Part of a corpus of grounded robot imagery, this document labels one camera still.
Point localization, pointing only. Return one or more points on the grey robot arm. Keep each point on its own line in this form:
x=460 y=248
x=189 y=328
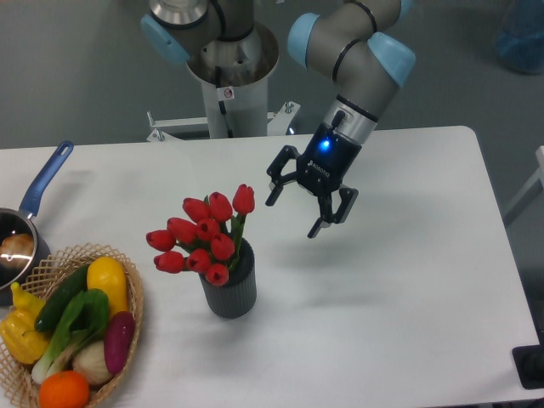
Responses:
x=350 y=47

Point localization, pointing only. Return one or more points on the white furniture leg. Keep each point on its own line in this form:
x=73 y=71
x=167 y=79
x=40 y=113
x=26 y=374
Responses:
x=531 y=188

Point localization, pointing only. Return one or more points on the purple eggplant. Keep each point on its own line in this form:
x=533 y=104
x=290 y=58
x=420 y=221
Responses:
x=117 y=341

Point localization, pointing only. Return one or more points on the beige garlic bulb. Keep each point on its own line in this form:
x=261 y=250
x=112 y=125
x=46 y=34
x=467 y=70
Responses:
x=90 y=362

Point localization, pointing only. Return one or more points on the bread roll in saucepan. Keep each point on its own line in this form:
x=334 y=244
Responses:
x=16 y=251

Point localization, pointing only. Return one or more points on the woven wicker basket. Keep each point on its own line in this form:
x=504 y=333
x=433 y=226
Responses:
x=17 y=387

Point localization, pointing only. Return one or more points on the orange fruit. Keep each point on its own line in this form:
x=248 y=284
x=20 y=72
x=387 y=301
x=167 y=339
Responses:
x=64 y=389

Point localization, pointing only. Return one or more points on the blue handled saucepan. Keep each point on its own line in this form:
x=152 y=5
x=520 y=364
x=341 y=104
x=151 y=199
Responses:
x=20 y=221

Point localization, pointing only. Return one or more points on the red tulip bouquet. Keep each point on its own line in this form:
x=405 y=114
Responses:
x=209 y=241

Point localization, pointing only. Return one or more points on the yellow bell pepper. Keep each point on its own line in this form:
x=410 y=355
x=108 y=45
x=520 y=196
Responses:
x=22 y=340

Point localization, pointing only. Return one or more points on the dark grey ribbed vase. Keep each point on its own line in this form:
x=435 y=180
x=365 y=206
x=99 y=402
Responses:
x=238 y=295

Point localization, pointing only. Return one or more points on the black device at table edge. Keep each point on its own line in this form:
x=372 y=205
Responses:
x=529 y=365

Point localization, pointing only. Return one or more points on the dark green cucumber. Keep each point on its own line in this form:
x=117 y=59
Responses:
x=69 y=287

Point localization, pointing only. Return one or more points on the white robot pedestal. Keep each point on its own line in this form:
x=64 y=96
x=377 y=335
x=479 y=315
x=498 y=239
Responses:
x=234 y=76

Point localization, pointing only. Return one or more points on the green bok choy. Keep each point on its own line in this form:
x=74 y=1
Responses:
x=83 y=321

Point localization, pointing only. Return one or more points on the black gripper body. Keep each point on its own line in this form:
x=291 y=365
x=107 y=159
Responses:
x=325 y=161

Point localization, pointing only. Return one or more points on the yellow squash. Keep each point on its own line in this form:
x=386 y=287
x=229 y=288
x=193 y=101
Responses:
x=108 y=275

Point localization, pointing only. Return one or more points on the blue translucent bag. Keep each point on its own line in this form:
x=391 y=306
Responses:
x=519 y=40

